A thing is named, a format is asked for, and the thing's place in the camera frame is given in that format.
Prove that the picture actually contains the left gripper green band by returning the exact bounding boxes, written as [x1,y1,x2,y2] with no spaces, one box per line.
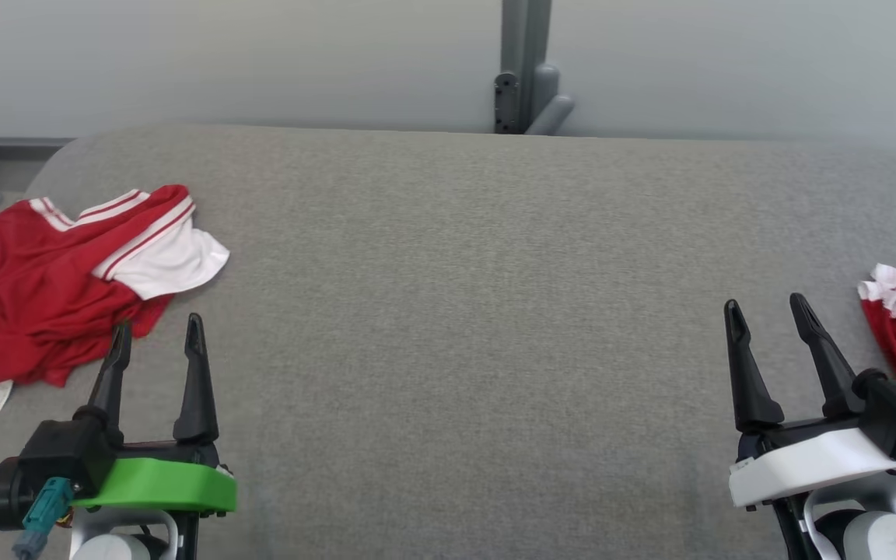
[71,313,238,516]

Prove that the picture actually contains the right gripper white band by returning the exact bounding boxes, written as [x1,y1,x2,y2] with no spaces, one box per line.
[723,292,896,510]

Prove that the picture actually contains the red Bulls 23 jersey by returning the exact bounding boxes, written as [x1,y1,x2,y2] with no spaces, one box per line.
[0,184,231,411]

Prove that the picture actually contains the grey fabric sofa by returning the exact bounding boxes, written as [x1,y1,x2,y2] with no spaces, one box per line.
[0,124,896,560]

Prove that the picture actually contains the teal left camera cable plug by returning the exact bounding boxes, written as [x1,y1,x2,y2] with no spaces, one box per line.
[12,478,75,560]

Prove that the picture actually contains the grey metal post with hinge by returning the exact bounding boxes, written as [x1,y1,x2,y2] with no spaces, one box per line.
[494,0,576,136]

